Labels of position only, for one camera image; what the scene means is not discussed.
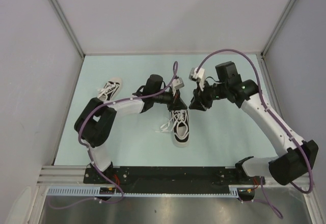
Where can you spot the grey slotted cable duct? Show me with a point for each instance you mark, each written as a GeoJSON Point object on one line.
{"type": "Point", "coordinates": [106, 191]}

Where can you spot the right aluminium corner post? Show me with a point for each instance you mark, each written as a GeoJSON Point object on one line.
{"type": "Point", "coordinates": [279, 25]}

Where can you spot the left aluminium corner post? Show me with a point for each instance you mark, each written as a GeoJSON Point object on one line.
{"type": "Point", "coordinates": [67, 27]}

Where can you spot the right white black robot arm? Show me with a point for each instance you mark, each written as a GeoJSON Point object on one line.
{"type": "Point", "coordinates": [295, 156]}

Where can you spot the black white sneaker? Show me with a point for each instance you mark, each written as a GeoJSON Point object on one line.
{"type": "Point", "coordinates": [178, 125]}
{"type": "Point", "coordinates": [111, 89]}

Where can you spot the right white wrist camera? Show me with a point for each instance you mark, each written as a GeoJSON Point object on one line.
{"type": "Point", "coordinates": [198, 75]}

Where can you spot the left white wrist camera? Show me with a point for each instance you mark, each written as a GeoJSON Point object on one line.
{"type": "Point", "coordinates": [177, 84]}

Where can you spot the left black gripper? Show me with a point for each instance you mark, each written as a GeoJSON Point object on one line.
{"type": "Point", "coordinates": [175, 102]}

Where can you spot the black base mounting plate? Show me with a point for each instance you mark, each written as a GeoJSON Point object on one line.
{"type": "Point", "coordinates": [178, 177]}

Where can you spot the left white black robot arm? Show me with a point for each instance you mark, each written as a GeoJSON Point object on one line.
{"type": "Point", "coordinates": [95, 122]}

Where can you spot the aluminium front frame rail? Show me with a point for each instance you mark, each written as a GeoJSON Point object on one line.
{"type": "Point", "coordinates": [74, 176]}

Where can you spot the aluminium corner post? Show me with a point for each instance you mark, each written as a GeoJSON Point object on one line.
{"type": "Point", "coordinates": [67, 27]}
{"type": "Point", "coordinates": [279, 25]}

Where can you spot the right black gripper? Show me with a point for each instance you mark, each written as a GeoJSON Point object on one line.
{"type": "Point", "coordinates": [199, 97]}

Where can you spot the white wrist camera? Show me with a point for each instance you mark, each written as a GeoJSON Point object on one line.
{"type": "Point", "coordinates": [177, 84]}
{"type": "Point", "coordinates": [198, 75]}

